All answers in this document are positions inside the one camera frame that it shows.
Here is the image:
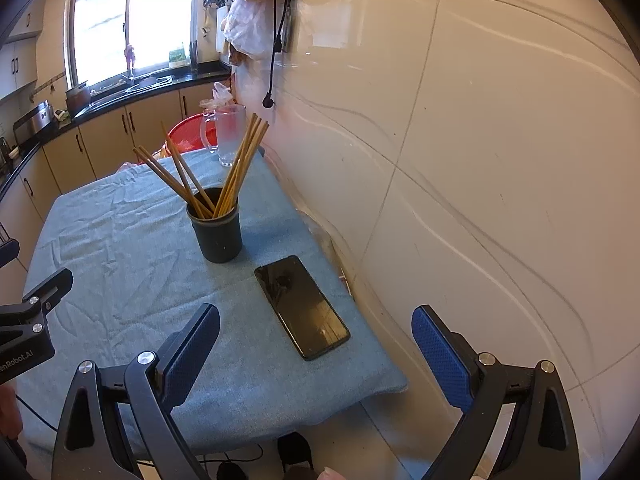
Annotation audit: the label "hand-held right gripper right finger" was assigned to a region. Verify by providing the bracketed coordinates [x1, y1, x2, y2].
[411, 305, 581, 480]

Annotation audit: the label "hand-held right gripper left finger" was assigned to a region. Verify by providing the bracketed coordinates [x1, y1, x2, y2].
[52, 303, 221, 480]

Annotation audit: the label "dark chopstick holder cup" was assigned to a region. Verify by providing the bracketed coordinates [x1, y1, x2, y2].
[186, 187, 244, 264]

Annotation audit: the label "set of wooden chopsticks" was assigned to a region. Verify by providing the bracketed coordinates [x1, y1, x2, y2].
[132, 112, 271, 221]

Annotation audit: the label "blue-grey table cloth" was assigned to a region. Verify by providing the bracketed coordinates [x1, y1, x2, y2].
[15, 147, 408, 461]

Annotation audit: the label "black smartphone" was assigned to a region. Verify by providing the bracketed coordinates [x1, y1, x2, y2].
[254, 255, 351, 362]

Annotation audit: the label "silver rice cooker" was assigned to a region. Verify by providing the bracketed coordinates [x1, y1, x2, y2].
[12, 100, 56, 143]

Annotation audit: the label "black floor object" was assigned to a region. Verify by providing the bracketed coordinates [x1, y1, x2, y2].
[277, 432, 316, 473]

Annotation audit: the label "beige lower kitchen cabinets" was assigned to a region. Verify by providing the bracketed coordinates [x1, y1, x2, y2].
[0, 77, 236, 281]

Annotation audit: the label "beige kitchen cabinets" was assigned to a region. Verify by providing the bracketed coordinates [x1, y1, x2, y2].
[0, 77, 236, 281]
[0, 0, 46, 101]

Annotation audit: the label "brown cooking pot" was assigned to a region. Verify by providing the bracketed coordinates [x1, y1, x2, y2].
[65, 80, 93, 116]

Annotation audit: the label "beige upper kitchen cabinets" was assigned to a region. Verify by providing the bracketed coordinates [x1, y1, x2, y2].
[0, 0, 46, 101]

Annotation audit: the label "red plastic basket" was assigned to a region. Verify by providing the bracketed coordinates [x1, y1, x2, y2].
[166, 114, 221, 153]

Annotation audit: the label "steel kitchen sink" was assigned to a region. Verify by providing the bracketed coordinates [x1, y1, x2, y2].
[90, 74, 176, 101]

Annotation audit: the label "glass mug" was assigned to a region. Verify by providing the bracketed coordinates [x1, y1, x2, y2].
[200, 104, 248, 168]

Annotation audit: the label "kitchen window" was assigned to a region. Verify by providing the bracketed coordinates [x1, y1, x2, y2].
[67, 0, 201, 88]

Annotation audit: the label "crumpled clear plastic bag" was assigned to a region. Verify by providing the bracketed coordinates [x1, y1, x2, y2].
[199, 81, 235, 111]

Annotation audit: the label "black kitchen countertop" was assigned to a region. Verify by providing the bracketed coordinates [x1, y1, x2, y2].
[0, 60, 233, 196]

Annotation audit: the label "white hanging plastic bag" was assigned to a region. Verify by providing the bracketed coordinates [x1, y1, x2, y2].
[220, 0, 273, 61]

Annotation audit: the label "black floor cable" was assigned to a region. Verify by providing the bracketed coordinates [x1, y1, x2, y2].
[15, 392, 61, 433]

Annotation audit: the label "black cable with plug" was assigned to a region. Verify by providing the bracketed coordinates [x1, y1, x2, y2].
[261, 0, 293, 111]

